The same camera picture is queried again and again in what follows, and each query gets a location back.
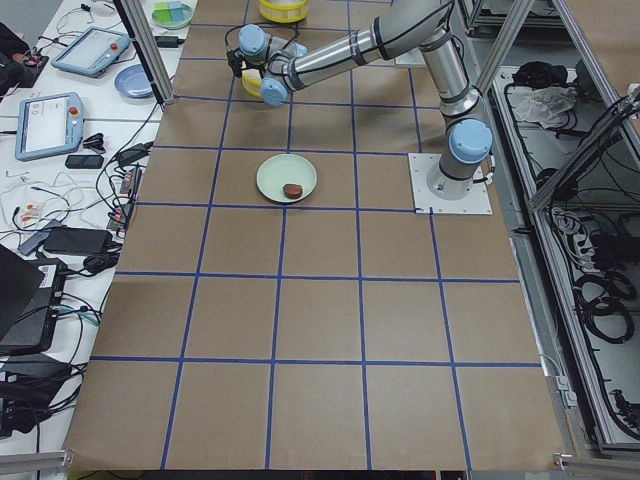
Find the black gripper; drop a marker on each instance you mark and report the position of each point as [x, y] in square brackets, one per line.
[245, 66]

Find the yellow steamer basket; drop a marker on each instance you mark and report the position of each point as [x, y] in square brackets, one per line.
[252, 81]
[284, 11]

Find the brown steamed bun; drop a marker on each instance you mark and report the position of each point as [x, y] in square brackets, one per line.
[292, 191]

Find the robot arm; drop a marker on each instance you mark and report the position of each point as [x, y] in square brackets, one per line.
[286, 68]

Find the black power adapter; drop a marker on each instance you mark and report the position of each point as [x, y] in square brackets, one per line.
[168, 41]

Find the clear green bowl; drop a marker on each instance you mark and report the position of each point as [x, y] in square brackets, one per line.
[188, 12]

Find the blue sponge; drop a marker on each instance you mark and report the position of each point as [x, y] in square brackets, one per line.
[175, 10]

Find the green sponge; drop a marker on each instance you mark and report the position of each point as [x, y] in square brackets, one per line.
[161, 14]

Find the blue plate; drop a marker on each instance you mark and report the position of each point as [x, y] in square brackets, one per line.
[132, 82]

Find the pale green plate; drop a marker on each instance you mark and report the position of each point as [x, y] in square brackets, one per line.
[282, 169]

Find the blue teach pendant far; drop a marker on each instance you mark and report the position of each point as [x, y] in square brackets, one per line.
[92, 52]

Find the blue teach pendant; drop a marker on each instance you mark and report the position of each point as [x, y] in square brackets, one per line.
[92, 52]
[49, 126]

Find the blue teach pendant near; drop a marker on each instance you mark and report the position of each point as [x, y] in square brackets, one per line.
[49, 126]

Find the black laptop charger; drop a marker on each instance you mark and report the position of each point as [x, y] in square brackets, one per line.
[76, 241]

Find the aluminium frame post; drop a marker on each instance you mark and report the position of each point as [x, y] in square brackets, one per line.
[137, 27]

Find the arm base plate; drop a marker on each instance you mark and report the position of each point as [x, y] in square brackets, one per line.
[434, 193]

